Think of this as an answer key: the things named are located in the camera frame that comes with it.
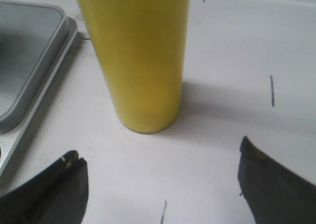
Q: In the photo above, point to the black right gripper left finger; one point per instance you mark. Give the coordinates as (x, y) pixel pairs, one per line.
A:
(57, 195)

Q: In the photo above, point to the silver electronic kitchen scale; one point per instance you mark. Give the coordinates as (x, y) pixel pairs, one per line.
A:
(34, 39)

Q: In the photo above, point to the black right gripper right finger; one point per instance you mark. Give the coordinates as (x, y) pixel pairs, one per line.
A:
(275, 194)

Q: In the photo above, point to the yellow squeeze bottle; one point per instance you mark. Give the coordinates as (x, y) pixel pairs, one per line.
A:
(140, 45)

